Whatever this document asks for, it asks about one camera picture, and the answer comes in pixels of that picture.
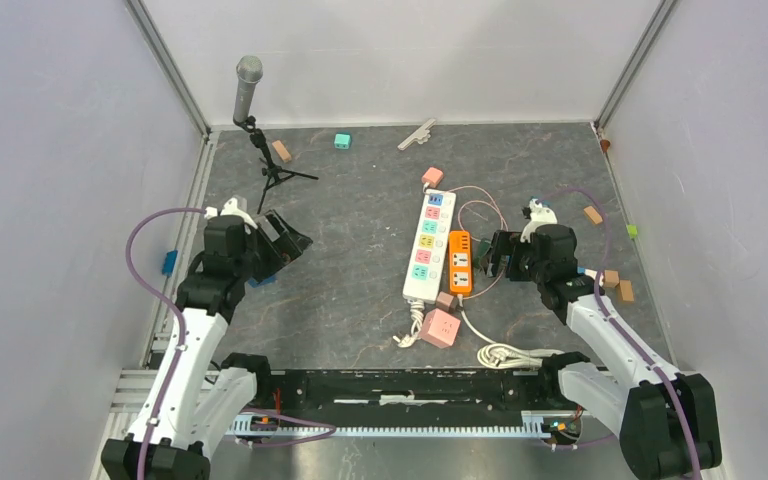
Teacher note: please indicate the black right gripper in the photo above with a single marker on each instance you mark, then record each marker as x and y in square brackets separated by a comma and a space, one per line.
[505, 243]

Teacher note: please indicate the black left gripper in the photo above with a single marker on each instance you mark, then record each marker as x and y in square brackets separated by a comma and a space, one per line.
[284, 248]

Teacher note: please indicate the blue cube socket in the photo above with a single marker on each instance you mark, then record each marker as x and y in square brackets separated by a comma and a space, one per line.
[255, 283]

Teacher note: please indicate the white multicolour power strip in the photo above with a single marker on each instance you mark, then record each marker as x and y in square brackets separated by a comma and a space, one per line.
[427, 257]

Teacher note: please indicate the pink cube socket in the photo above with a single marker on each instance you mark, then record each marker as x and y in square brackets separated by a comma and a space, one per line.
[439, 328]

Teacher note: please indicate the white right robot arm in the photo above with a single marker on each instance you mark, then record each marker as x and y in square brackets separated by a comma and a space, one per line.
[665, 420]

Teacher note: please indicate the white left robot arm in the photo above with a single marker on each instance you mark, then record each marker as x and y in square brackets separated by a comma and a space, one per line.
[179, 426]

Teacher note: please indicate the orange power strip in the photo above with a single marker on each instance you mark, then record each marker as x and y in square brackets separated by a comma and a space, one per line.
[460, 262]

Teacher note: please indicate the black tripod mic stand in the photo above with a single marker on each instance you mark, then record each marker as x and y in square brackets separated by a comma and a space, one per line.
[275, 175]

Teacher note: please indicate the small mauve cube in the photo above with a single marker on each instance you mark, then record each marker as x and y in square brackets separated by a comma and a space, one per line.
[446, 302]

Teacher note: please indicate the tan block right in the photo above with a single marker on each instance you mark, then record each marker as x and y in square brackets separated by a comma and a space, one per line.
[593, 215]

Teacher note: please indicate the wooden blocks pair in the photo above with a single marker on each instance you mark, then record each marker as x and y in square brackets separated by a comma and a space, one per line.
[622, 287]

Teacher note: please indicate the tan wooden block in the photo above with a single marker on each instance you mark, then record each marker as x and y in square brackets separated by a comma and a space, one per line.
[282, 151]

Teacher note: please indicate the teal cube block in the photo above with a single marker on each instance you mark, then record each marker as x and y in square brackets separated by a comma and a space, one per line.
[342, 141]

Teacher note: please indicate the small pink charger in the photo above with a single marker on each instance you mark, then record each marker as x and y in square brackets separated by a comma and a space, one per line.
[432, 177]

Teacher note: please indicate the grey microphone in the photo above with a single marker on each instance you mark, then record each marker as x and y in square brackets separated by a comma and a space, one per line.
[249, 72]

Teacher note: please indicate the blue clip on rail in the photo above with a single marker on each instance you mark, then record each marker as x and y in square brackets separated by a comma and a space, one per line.
[169, 262]

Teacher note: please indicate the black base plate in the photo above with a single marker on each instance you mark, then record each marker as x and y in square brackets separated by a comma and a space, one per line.
[445, 397]

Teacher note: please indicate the white plastic bracket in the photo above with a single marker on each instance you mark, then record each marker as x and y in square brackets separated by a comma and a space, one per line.
[419, 136]

